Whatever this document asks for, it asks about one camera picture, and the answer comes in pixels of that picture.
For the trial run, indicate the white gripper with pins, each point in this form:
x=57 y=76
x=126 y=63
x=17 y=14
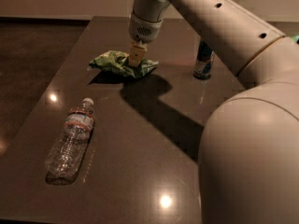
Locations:
x=144 y=29

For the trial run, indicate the green chips bag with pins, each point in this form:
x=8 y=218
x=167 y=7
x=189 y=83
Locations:
x=117 y=62

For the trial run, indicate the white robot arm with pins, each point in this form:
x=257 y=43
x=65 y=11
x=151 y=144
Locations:
x=249 y=150

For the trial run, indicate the clear plastic water bottle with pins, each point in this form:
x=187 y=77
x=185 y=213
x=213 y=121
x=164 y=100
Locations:
x=68 y=150

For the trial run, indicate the blue silver redbull can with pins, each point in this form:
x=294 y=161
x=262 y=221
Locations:
x=204 y=61

